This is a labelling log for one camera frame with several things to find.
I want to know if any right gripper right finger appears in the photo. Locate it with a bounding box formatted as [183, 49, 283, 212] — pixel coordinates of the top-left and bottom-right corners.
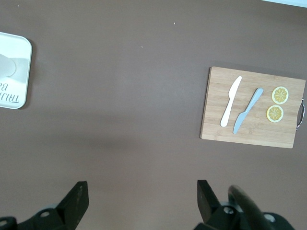
[194, 179, 295, 230]

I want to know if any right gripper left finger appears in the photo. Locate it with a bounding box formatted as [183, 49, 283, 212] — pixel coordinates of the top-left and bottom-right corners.
[0, 181, 90, 230]

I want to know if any white IKEA cup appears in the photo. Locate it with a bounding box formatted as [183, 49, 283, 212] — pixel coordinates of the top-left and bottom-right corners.
[0, 54, 17, 79]

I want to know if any bamboo cutting board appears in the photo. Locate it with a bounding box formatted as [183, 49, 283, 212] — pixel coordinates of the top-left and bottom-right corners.
[200, 66, 307, 149]

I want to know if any white plastic knife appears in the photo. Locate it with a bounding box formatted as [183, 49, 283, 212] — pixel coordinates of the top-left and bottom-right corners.
[220, 76, 243, 128]

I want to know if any grey plastic knife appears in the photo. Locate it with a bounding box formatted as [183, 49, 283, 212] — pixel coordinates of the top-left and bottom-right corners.
[232, 87, 264, 135]

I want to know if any yellow lemon slice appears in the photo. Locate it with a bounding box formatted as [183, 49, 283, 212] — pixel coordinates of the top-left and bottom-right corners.
[271, 86, 289, 105]
[266, 104, 284, 123]

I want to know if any brown table mat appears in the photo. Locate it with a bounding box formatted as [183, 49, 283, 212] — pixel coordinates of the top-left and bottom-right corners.
[0, 0, 307, 230]

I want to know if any cream bear print tray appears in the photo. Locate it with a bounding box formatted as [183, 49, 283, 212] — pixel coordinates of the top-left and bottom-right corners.
[0, 32, 33, 110]

